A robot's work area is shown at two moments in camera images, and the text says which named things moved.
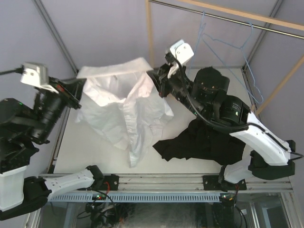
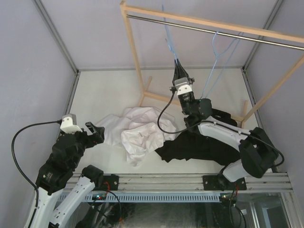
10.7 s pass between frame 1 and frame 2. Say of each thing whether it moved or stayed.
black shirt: stayed
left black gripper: moved
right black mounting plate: stayed
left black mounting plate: stayed
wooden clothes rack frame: moved
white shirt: moved
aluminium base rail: stayed
